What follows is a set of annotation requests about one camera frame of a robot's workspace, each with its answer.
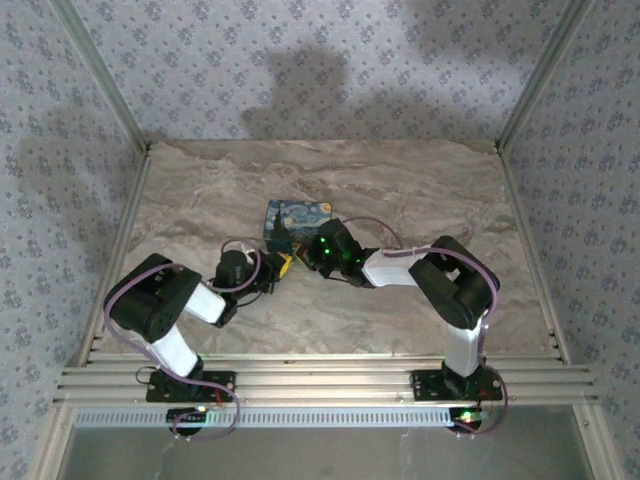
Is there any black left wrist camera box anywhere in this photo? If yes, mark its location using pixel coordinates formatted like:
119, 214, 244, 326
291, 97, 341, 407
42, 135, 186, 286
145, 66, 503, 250
214, 249, 250, 292

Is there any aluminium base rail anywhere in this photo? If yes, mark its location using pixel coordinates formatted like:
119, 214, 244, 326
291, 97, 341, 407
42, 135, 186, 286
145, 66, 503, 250
52, 351, 599, 407

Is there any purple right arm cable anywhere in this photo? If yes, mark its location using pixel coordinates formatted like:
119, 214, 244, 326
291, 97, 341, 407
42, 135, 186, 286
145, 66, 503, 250
341, 216, 510, 441

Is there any controller board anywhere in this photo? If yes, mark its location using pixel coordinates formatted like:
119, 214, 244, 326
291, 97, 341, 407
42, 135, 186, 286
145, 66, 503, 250
448, 406, 490, 432
166, 406, 210, 427

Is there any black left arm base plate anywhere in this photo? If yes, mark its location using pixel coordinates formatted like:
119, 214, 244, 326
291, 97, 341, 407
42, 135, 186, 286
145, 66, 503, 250
145, 370, 238, 403

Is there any right controller board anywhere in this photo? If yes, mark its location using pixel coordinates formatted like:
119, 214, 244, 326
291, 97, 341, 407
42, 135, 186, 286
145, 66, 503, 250
448, 406, 490, 432

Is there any aluminium table side rail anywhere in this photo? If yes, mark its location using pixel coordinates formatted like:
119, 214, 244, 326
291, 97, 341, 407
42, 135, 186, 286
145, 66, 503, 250
497, 148, 572, 365
74, 148, 154, 369

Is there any left controller board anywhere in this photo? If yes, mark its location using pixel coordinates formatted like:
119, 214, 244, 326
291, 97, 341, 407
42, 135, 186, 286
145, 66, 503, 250
166, 406, 210, 427

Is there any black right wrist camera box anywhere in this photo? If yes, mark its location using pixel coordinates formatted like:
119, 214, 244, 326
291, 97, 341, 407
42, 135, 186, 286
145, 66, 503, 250
319, 217, 354, 244

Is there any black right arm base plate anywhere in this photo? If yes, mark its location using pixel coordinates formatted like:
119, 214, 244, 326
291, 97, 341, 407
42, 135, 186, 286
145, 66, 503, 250
408, 368, 504, 402

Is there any slotted grey cable duct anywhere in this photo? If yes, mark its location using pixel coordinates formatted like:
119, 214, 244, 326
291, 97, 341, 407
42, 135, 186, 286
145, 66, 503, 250
73, 405, 465, 431

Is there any aluminium corner post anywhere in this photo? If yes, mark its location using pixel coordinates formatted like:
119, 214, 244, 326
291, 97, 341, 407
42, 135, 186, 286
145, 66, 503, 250
48, 0, 153, 153
493, 0, 599, 153

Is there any starry night print tin box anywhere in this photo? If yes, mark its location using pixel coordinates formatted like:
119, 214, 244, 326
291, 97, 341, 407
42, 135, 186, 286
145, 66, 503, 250
263, 198, 336, 254

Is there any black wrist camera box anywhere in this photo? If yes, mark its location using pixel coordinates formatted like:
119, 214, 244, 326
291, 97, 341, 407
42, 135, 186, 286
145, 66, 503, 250
214, 249, 250, 292
319, 217, 354, 244

